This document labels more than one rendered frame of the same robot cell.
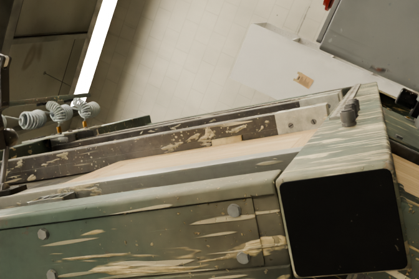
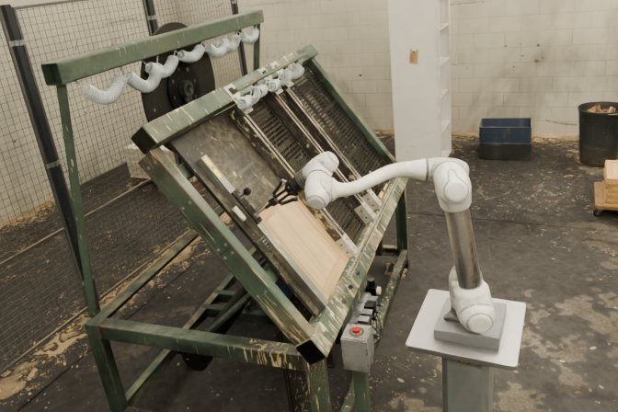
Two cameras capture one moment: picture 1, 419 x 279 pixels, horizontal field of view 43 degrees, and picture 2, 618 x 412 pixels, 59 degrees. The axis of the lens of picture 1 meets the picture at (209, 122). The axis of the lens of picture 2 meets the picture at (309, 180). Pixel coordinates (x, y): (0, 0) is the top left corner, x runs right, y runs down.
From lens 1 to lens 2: 217 cm
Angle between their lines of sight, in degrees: 35
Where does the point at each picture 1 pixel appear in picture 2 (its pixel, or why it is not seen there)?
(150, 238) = (281, 316)
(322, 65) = (431, 64)
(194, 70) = not seen: outside the picture
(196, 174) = (302, 281)
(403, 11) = (354, 351)
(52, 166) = (265, 153)
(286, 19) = not seen: outside the picture
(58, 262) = (261, 296)
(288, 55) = (427, 36)
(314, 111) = (350, 251)
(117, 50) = not seen: outside the picture
